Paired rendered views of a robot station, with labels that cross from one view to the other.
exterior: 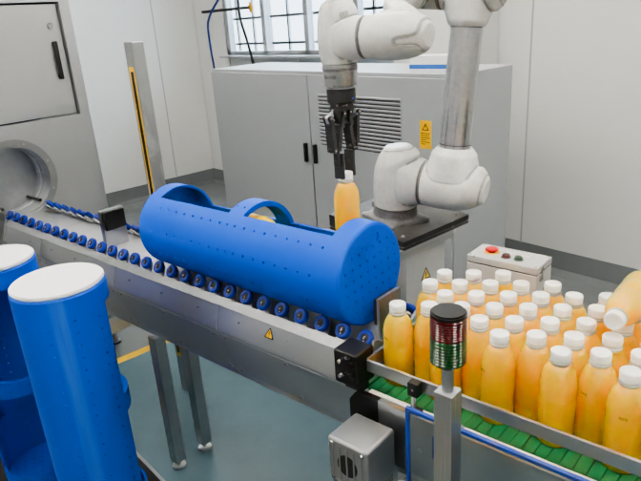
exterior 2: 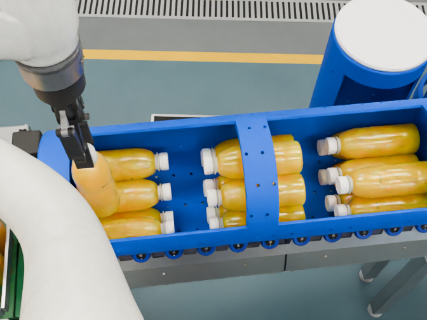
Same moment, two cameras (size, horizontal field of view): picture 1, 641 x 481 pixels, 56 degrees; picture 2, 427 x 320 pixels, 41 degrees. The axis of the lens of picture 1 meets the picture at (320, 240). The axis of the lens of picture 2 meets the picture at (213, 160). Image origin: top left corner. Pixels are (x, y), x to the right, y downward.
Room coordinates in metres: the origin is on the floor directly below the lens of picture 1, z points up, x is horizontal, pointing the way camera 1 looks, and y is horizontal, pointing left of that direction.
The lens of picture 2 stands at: (2.08, -0.32, 2.20)
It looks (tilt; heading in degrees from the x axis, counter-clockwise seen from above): 60 degrees down; 129
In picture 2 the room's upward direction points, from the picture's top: 2 degrees clockwise
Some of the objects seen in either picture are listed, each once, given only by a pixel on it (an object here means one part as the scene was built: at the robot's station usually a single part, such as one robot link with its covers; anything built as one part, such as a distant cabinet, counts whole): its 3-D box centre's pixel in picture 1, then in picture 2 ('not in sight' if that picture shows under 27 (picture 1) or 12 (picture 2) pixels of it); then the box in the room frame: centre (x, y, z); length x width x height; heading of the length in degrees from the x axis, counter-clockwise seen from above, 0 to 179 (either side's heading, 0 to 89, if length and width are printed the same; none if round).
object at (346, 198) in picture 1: (347, 211); (94, 181); (1.59, -0.08, 1.24); 0.07 x 0.07 x 0.19
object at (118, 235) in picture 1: (114, 226); not in sight; (2.33, 0.83, 1.00); 0.10 x 0.04 x 0.15; 138
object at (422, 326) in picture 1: (429, 345); not in sight; (1.26, -0.24, 0.99); 0.07 x 0.07 x 0.19
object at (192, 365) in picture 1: (196, 386); (399, 286); (2.20, 0.57, 0.31); 0.06 x 0.06 x 0.63; 48
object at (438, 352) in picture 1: (447, 348); not in sight; (0.92, -0.21, 1.18); 0.06 x 0.06 x 0.05
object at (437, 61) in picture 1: (434, 62); not in sight; (3.31, -0.67, 1.48); 0.24 x 0.12 x 0.08; 49
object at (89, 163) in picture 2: (349, 161); (81, 155); (1.61, -0.09, 1.37); 0.03 x 0.01 x 0.07; 48
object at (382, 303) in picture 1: (386, 313); not in sight; (1.45, -0.16, 0.99); 0.10 x 0.02 x 0.12; 138
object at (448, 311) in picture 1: (447, 350); not in sight; (0.92, -0.21, 1.18); 0.06 x 0.06 x 0.16
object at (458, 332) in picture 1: (448, 325); not in sight; (0.92, -0.21, 1.23); 0.06 x 0.06 x 0.04
